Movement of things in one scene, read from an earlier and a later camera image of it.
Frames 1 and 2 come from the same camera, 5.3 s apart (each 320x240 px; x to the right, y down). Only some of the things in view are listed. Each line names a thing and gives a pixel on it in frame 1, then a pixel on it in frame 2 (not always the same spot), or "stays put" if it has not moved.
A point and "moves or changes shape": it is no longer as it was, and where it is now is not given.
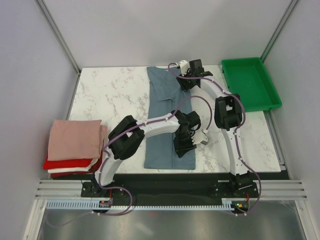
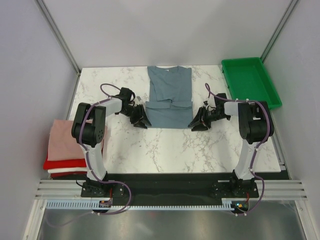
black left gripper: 181,150 to 143,119
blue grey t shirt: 165,96 moves or changes shape
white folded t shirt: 85,169 stays put
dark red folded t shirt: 91,171 stays put
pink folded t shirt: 76,139 stays put
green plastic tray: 248,77 stays put
